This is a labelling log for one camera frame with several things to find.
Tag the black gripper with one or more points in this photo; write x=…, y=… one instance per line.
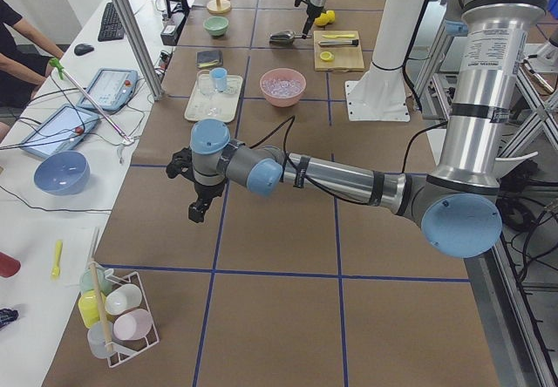
x=206, y=190
x=311, y=10

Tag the metal ice scoop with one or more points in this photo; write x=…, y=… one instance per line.
x=286, y=38

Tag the pile of clear ice cubes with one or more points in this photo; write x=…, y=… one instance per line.
x=282, y=87

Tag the blue plastic cup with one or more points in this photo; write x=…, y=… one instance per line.
x=219, y=76

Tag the white cup in rack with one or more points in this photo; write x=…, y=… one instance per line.
x=122, y=299

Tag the pink cup in rack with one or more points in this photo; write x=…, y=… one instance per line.
x=133, y=325

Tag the yellow cup in rack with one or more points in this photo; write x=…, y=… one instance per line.
x=88, y=308

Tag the clear cup in rack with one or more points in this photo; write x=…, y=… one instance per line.
x=96, y=341

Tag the yellow lemons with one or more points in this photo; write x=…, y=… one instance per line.
x=325, y=18

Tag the yellow lemon half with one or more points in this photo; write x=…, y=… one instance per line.
x=327, y=56

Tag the wooden cutting board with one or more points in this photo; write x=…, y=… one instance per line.
x=346, y=58

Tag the pink bowl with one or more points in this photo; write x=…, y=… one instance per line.
x=283, y=73

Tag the wooden stand with round base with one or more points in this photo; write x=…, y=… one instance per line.
x=218, y=7

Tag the green bowl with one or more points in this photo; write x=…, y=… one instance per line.
x=216, y=26

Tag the cream bear tray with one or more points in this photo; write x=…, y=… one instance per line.
x=221, y=106

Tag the grey folded cloth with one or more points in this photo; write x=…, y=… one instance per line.
x=208, y=59

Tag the clear wine glass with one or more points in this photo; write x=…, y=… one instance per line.
x=205, y=84

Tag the blue bowl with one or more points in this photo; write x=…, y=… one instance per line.
x=64, y=173

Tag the far teach pendant tablet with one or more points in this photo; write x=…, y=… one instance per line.
x=112, y=88

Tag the teach pendant tablet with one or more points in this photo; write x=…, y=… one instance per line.
x=60, y=132
x=112, y=88

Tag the yellow plastic spoon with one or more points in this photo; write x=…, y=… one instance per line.
x=55, y=269

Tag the near teach pendant tablet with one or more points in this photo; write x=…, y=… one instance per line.
x=60, y=132

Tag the red cylinder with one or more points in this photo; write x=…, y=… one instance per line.
x=9, y=266

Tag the black computer mouse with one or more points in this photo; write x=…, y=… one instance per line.
x=82, y=49

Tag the black keyboard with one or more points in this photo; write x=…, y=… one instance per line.
x=111, y=28

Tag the person at desk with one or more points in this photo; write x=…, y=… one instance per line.
x=22, y=74

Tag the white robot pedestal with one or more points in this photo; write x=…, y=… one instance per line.
x=379, y=95

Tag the white wire cup rack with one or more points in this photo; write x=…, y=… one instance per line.
x=104, y=282

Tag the aluminium frame post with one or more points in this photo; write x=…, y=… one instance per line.
x=140, y=51

